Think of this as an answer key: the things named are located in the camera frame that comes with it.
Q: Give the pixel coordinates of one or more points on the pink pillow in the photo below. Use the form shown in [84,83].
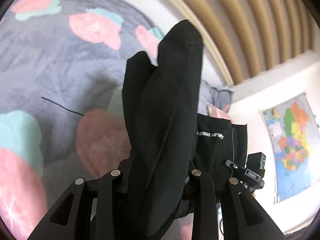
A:
[214,112]

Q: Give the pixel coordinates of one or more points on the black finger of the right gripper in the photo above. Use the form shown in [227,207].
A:
[235,168]

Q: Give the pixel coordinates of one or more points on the black jacket with white lettering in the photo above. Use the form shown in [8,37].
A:
[167,134]

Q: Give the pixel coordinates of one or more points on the grey scalloped pillow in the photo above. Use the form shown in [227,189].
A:
[220,98]

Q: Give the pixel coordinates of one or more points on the colourful wall map poster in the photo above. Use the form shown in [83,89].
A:
[294,136]

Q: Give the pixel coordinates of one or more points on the grey floral bed blanket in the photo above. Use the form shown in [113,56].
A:
[62,68]

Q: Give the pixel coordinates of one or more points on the wooden slatted headboard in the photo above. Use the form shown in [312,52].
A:
[248,37]

